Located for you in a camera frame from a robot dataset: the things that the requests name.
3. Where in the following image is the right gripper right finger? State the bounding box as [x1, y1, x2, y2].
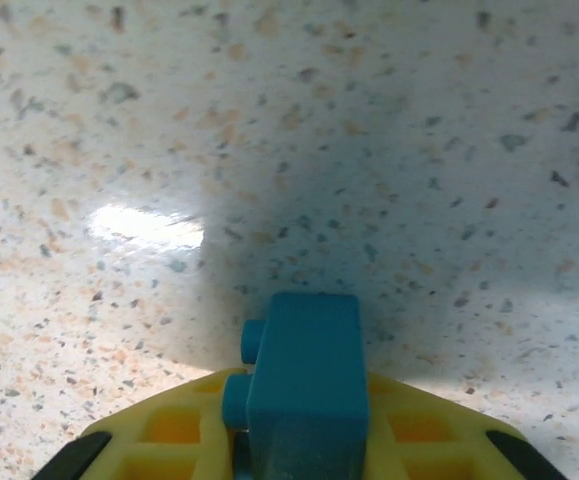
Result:
[363, 372, 566, 480]

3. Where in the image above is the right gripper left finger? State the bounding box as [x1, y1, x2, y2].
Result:
[31, 367, 250, 480]

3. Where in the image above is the blue lego brick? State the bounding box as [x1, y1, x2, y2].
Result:
[221, 292, 371, 480]

